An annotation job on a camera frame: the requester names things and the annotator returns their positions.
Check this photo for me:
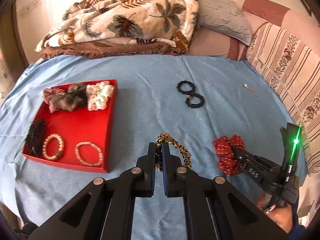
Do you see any red tray box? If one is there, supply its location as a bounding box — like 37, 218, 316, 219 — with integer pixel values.
22, 79, 118, 173

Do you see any plain pearl bracelet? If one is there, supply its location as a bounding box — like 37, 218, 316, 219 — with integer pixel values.
74, 141, 104, 168

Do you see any grey fuzzy scrunchie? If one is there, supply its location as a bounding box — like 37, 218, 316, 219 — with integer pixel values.
52, 83, 87, 112

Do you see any white satin scrunchie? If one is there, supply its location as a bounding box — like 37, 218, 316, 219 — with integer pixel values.
86, 81, 114, 111

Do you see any floral leaf blanket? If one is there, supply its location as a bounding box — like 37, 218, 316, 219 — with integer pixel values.
35, 0, 199, 59

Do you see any blue bed cloth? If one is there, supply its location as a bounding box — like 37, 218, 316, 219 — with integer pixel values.
1, 55, 292, 225

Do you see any striped floral pillow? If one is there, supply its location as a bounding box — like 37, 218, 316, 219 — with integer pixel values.
246, 23, 319, 176

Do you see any pearl bracelet with green bead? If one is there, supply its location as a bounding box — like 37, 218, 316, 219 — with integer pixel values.
42, 133, 65, 161

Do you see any dark red dotted scrunchie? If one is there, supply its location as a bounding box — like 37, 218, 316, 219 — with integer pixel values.
213, 134, 245, 176

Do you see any grey blue pillow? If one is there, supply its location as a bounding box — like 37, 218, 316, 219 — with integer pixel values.
198, 0, 253, 46

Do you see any person right hand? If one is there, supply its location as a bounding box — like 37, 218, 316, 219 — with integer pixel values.
257, 193, 293, 233

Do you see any leopard print hair tie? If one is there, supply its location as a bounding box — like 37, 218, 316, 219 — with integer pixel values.
154, 132, 193, 173

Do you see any pink striped scrunchie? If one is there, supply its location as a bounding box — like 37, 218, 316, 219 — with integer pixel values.
42, 88, 66, 113

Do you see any pink bedsheet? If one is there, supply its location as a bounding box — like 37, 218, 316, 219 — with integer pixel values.
186, 0, 319, 61

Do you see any black hair claw clip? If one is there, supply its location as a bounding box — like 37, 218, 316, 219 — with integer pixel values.
26, 118, 47, 158

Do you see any black hair tie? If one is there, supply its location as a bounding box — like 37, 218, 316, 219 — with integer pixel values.
177, 80, 196, 96
184, 93, 206, 109

